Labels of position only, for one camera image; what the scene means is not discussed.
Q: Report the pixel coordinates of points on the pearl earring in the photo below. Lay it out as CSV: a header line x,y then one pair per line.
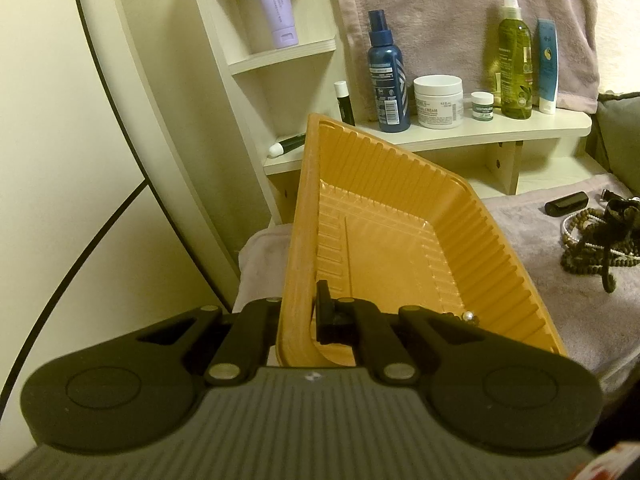
x,y
468,316

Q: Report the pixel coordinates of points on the green spray bottle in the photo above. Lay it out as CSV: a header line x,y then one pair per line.
x,y
515,60

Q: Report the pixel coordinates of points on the white round panel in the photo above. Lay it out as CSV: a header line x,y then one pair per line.
x,y
50,110

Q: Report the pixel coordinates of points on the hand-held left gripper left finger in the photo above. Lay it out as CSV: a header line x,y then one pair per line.
x,y
255,325

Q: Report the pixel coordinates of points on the small white jar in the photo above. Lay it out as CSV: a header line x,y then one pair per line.
x,y
482,110

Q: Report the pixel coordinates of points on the red and white packet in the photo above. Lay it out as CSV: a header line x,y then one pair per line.
x,y
617,462

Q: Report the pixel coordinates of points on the black white-tipped cosmetic stick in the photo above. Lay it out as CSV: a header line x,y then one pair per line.
x,y
287,144

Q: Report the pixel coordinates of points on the small black case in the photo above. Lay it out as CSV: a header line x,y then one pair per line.
x,y
565,205

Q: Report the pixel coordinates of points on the lavender cosmetic tube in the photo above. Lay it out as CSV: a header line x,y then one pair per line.
x,y
274,10

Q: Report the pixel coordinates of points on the black white-capped lip balm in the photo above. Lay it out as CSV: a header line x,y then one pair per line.
x,y
344,107

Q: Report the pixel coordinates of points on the green cushion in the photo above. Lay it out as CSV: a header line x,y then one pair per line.
x,y
620,130

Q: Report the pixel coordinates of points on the light wooden shelf unit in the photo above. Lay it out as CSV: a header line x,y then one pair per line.
x,y
450,135

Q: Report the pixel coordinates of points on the orange ribbed plastic tray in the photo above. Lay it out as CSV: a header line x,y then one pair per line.
x,y
390,240

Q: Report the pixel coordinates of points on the blue spray bottle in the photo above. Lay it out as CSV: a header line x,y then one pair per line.
x,y
387,85

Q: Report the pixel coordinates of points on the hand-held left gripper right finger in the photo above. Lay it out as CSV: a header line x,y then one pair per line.
x,y
332,322

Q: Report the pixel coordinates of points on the hanging pink towel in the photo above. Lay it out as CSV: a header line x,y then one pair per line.
x,y
440,10

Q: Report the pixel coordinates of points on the blue and white tube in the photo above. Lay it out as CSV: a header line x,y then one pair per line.
x,y
547,70

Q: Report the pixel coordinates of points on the white cream jar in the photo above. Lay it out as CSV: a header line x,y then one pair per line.
x,y
437,102

